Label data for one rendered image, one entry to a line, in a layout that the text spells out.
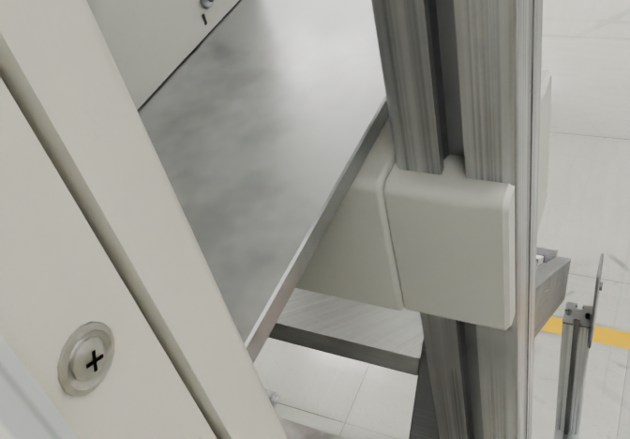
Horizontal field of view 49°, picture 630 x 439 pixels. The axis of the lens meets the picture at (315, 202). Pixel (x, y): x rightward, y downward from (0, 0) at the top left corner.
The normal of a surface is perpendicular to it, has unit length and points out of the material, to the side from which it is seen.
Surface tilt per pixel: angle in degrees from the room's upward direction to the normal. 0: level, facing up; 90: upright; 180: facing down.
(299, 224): 0
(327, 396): 0
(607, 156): 0
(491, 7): 90
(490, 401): 90
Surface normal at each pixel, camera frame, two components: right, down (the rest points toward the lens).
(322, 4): -0.20, -0.72
